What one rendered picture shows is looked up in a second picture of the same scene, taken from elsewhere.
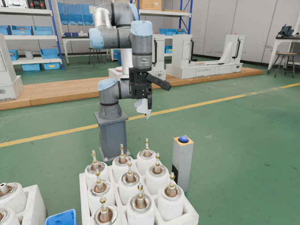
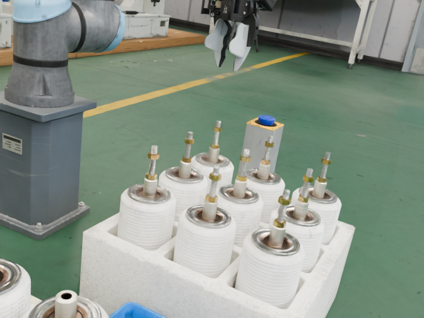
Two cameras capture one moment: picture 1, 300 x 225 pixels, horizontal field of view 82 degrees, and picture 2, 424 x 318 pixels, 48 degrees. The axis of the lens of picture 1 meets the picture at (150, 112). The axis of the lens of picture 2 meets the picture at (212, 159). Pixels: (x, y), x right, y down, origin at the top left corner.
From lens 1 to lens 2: 68 cm
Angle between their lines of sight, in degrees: 39
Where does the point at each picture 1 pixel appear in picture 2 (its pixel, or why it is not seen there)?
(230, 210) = not seen: hidden behind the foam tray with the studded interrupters
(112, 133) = (60, 146)
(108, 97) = (56, 43)
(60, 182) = not seen: outside the picture
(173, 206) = (336, 211)
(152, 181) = (267, 194)
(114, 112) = (67, 86)
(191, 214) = (346, 228)
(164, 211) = not seen: hidden behind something
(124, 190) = (245, 214)
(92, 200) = (217, 236)
